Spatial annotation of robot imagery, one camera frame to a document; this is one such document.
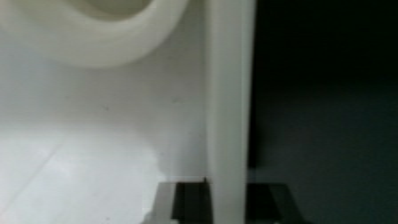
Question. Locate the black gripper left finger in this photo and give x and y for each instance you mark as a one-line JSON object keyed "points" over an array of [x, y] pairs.
{"points": [[182, 206]]}

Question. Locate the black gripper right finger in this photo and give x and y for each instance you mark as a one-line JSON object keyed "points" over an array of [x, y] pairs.
{"points": [[271, 208]]}

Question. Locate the white square tabletop part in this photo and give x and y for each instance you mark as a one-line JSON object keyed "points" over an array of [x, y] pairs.
{"points": [[125, 89]]}

